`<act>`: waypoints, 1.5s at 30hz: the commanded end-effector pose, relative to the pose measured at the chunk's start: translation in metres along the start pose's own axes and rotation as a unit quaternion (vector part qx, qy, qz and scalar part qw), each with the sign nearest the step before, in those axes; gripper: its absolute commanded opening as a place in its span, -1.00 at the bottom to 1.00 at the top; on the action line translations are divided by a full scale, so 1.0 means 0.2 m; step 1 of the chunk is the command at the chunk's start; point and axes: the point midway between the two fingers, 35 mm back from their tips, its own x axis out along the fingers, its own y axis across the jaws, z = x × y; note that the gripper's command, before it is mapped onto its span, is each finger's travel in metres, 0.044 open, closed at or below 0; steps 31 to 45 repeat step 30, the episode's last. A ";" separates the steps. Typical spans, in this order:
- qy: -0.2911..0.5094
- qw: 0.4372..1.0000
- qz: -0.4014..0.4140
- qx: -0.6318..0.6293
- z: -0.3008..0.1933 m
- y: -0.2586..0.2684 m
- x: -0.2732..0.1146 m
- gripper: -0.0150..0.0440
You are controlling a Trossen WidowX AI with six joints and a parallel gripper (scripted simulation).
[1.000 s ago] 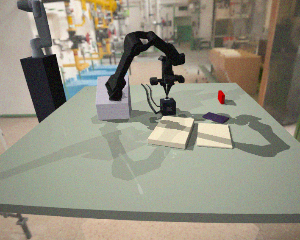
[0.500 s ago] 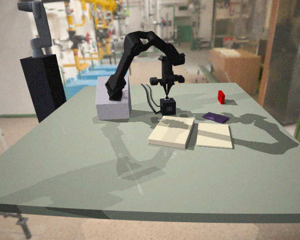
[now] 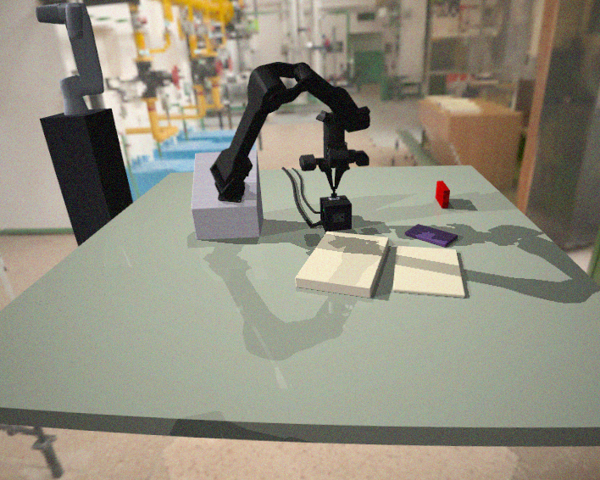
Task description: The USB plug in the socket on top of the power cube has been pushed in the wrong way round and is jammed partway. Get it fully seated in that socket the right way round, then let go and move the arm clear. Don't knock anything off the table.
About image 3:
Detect cream flat rectangular box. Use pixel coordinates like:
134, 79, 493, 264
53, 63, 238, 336
295, 232, 389, 298

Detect red rectangular block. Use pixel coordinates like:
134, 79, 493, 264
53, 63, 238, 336
436, 181, 450, 208

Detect cream flat square slab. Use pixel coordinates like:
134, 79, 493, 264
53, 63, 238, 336
392, 246, 464, 298

